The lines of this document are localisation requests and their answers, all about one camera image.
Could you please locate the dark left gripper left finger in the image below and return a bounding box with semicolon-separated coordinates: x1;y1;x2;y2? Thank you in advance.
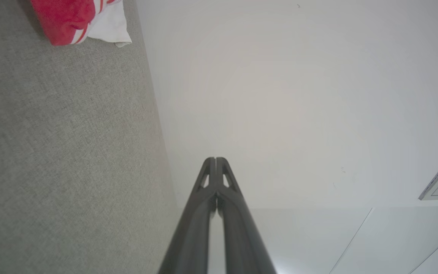
158;157;217;274

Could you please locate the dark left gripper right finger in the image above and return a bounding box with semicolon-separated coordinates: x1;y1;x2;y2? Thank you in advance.
217;157;277;274

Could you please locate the red and white shirt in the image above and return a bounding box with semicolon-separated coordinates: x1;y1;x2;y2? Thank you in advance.
29;0;133;48

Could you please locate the grey fabric sofa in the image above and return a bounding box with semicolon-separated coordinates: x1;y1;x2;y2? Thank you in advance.
0;0;184;274

